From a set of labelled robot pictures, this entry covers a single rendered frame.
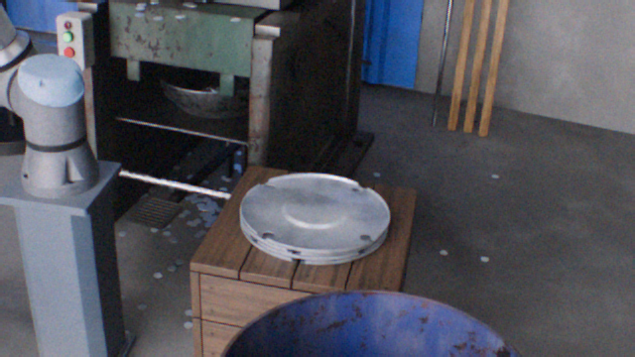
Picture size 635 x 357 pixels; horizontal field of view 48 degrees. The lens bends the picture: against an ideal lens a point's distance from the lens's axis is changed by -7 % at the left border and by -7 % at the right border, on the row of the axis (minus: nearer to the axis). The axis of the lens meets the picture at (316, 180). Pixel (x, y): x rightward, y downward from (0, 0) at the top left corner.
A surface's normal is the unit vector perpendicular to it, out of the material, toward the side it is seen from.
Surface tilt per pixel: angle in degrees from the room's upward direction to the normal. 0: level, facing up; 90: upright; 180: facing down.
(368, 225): 0
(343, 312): 88
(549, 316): 0
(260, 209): 0
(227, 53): 90
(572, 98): 90
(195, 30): 90
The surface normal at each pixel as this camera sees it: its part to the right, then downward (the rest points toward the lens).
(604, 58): -0.31, 0.44
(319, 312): 0.32, 0.44
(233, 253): 0.06, -0.88
